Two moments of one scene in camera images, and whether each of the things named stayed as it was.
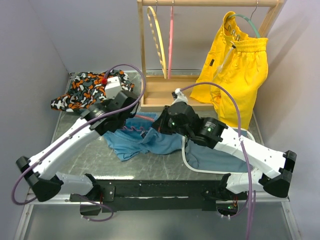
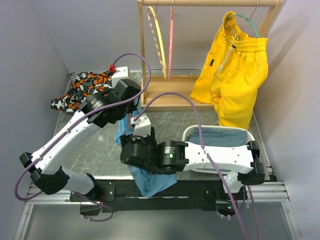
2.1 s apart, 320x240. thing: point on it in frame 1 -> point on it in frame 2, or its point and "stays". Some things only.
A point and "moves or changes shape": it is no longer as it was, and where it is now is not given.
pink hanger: [170, 43] stays
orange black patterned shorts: [86, 88] stays
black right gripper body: [167, 125] -> [148, 140]
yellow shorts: [238, 63] stays
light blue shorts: [138, 136] moves or changes shape
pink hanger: [144, 117] moves or changes shape
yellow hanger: [165, 77] stays
